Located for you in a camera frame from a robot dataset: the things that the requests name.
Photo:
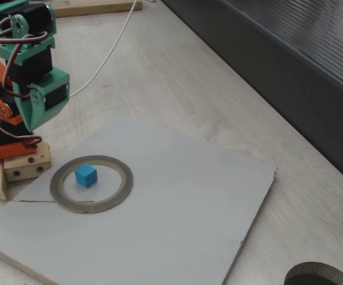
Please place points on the grey ribbed desk partition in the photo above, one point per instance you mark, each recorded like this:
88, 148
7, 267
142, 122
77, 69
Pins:
278, 59

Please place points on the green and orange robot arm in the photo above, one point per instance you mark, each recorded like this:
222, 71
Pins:
31, 68

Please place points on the wooden block with screw holes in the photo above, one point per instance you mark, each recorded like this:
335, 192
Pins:
22, 164

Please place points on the small blue cube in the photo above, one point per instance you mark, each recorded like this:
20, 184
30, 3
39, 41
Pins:
85, 176

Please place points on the white chipboard panel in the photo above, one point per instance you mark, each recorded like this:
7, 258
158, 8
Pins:
174, 207

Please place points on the long wooden plank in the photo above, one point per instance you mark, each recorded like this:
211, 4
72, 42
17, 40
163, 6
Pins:
100, 8

